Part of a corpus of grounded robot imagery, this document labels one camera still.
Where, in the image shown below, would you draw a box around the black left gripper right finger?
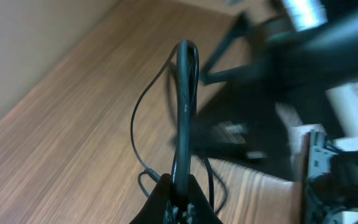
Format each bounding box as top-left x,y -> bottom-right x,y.
186,174 -> 222,224

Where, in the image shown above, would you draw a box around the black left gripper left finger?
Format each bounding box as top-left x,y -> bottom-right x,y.
130,174 -> 175,224

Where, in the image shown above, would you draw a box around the black usb cables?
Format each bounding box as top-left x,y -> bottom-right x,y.
130,39 -> 229,215

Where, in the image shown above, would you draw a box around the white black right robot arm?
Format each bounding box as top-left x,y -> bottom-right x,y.
190,1 -> 358,181

